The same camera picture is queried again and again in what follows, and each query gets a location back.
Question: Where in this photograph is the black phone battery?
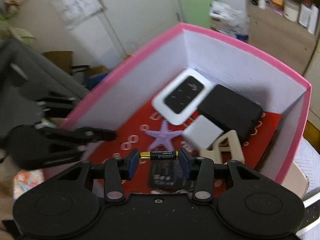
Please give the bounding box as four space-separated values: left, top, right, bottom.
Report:
148 160 194 191

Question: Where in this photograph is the white charger cube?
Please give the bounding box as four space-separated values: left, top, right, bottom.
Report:
182 115 223 150

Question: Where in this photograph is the AA battery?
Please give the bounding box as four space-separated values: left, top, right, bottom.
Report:
139 151 178 160

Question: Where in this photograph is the beige plastic clip holder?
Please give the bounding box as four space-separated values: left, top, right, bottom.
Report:
200 130 245 164

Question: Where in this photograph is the purple starfish toy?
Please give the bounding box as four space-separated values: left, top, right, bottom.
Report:
145 120 183 151

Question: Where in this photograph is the black power bank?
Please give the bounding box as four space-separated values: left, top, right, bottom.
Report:
197 85 263 142

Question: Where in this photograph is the white portable wifi router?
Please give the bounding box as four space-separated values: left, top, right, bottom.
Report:
152 69 214 126

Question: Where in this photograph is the pink storage box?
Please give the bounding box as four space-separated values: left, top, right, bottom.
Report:
41 22 313 197

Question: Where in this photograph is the rose gold square tin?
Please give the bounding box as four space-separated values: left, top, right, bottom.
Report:
281 161 310 199

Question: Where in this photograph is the red glasses cloth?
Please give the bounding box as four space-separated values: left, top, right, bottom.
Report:
88 102 281 193

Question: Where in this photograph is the cardboard box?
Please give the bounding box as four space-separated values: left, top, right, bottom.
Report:
42 50 73 74

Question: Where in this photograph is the white plastic bag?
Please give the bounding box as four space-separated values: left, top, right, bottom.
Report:
50 0 103 29

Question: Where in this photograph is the white paper pack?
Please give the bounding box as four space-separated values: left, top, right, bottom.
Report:
209 1 249 42

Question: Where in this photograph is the wooden bookshelf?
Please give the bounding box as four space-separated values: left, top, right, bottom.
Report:
247 0 319 75

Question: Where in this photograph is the green folding board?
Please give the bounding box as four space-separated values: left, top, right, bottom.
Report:
182 0 214 29

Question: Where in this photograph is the white jar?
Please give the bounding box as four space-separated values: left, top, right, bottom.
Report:
283 0 300 22

